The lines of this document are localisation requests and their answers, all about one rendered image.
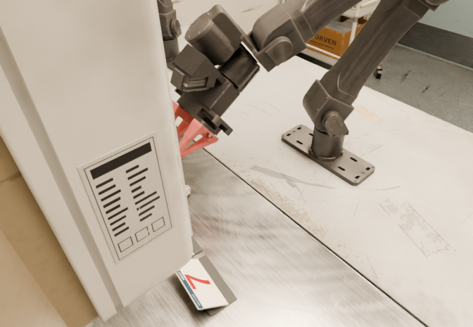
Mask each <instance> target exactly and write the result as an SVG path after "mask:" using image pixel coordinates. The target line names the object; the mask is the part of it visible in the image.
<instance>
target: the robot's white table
mask: <svg viewBox="0 0 473 327"><path fill-rule="evenodd" d="M242 44H243V45H244V47H245V48H246V49H247V50H248V51H249V52H250V54H251V55H252V56H253V57H254V58H255V56H254V55H253V54H252V52H251V51H250V50H249V49H248V47H247V46H246V45H245V44H244V43H243V42H242ZM258 64H259V66H260V72H259V73H258V74H257V75H256V76H255V77H254V78H253V79H252V81H251V82H250V83H249V84H248V86H247V87H246V88H245V89H244V90H243V91H242V92H240V95H239V96H238V97H237V99H236V100H235V101H234V102H233V104H231V106H230V107H229V108H228V109H227V111H226V112H225V113H224V114H223V116H222V117H221V118H222V119H223V120H224V121H225V122H226V123H227V124H228V125H229V126H230V127H231V128H232V129H233V132H232V133H231V134H230V135H229V136H228V135H226V133H224V132H223V131H222V130H221V131H220V132H219V134H218V135H217V136H216V137H218V138H219V140H218V141H217V142H215V143H212V144H210V145H209V146H206V147H203V148H202V149H204V150H205V151H206V152H207V153H209V154H210V155H211V156H213V157H214V158H215V159H216V160H217V161H219V162H220V163H221V164H223V165H224V166H225V167H226V168H227V169H229V170H230V171H231V172H233V173H234V174H235V175H237V176H238V177H239V178H240V179H241V180H242V181H244V182H245V183H246V184H248V185H249V186H250V187H251V188H252V189H254V190H255V191H256V192H258V193H259V194H260V195H261V196H262V197H264V198H265V199H266V200H268V201H269V202H270V203H272V204H273V205H274V206H275V207H276V208H277V209H279V210H280V211H281V212H283V213H284V214H285V215H286V216H288V217H289V218H290V219H292V220H293V221H294V222H296V223H297V224H298V225H299V226H300V227H301V228H303V229H304V230H305V231H307V232H308V233H309V234H310V235H311V236H313V237H314V238H315V239H317V240H318V241H319V242H321V244H323V245H324V246H325V247H326V248H328V249H329V250H331V251H332V252H333V253H334V254H335V255H336V256H338V257H339V258H340V259H342V260H343V261H344V262H345V263H347V264H348V265H349V266H350V267H352V268H353V269H354V270H356V271H357V272H358V273H359V274H360V275H362V276H363V277H364V278H366V279H367V280H368V281H369V282H370V283H372V284H373V285H374V286H376V287H377V288H378V289H380V291H382V292H383V293H384V294H385V295H387V296H388V297H390V298H391V299H392V300H393V301H394V302H395V303H397V304H398V305H399V306H401V307H402V308H403V309H404V310H405V311H407V312H408V313H409V314H411V315H412V316H413V317H415V318H416V319H417V320H418V321H419V322H420V323H422V324H423V325H424V326H426V327H473V133H471V132H469V131H466V130H464V129H461V128H459V127H457V126H455V125H453V124H450V123H448V122H446V121H443V120H441V119H439V118H437V117H434V116H432V115H429V114H427V113H425V112H423V111H421V110H418V109H416V108H414V107H412V106H409V105H407V104H404V103H402V102H400V101H397V100H396V99H394V98H391V97H389V96H386V95H384V94H381V93H379V92H378V91H375V90H373V89H370V88H368V87H366V86H363V87H362V89H361V90H360V92H359V95H358V97H357V98H356V100H355V101H354V102H353V104H352V106H353V107H354V108H355V109H354V110H353V112H352V113H351V114H350V115H349V116H348V117H347V118H346V120H345V121H344V122H345V124H346V126H347V128H348V130H349V134H348V135H345V138H344V141H343V148H345V149H346V150H348V151H350V152H352V153H353V154H355V155H357V156H358V157H360V158H362V159H363V160H366V161H367V162H369V163H370V164H372V165H374V166H375V171H374V173H373V174H372V175H371V176H369V177H368V178H367V179H366V180H364V181H363V182H362V183H361V184H359V185H358V186H351V185H350V184H348V183H347V182H345V181H344V180H342V179H340V178H339V177H337V176H336V175H335V174H332V173H331V172H330V171H328V170H327V169H325V168H323V167H322V166H320V165H319V164H317V163H316V162H314V161H312V160H311V159H310V158H308V157H306V156H304V155H303V154H302V153H300V152H298V151H297V150H295V149H294V148H292V147H291V146H289V145H287V144H286V143H285V142H283V141H282V134H284V133H285V132H287V131H289V130H290V129H293V128H294V127H296V126H298V125H299V124H303V125H305V126H306V127H308V128H310V129H312V130H313V129H314V124H313V122H312V120H311V119H310V117H309V116H308V114H307V112H306V111H305V109H304V107H303V103H302V102H303V97H304V96H305V94H306V92H307V91H308V90H309V88H310V87H311V85H312V84H313V82H314V81H315V80H316V79H318V80H321V78H322V77H323V75H324V74H325V73H326V72H327V71H328V70H327V69H324V68H322V67H320V66H318V65H316V64H313V63H311V62H309V61H306V60H304V59H302V58H299V57H298V56H294V57H293V58H291V59H289V60H288V61H286V62H284V63H281V64H280V65H279V66H278V67H277V66H276V67H275V68H273V69H272V70H271V71H269V72H267V70H266V69H265V68H264V67H263V66H262V65H261V64H260V63H259V62H258Z"/></svg>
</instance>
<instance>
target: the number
mask: <svg viewBox="0 0 473 327"><path fill-rule="evenodd" d="M180 271H181V272H182V274H183V276H184V277H185V279H186V280H187V282H188V284H189V285H190V287H191V289H192V290H193V292H194V293H195V295H196V296H197V298H198V300H199V301H200V303H201V304H202V306H206V305H211V304H220V303H225V302H224V300H223V299H222V298H221V297H220V295H219V293H218V292H217V291H216V289H215V287H214V286H213V284H212V283H211V282H210V280H209V279H208V277H207V276H206V274H205V273H204V271H203V270H202V268H201V267H200V265H199V264H198V262H197V261H196V260H190V261H189V262H188V263H187V264H186V265H185V266H183V267H182V268H181V269H180Z"/></svg>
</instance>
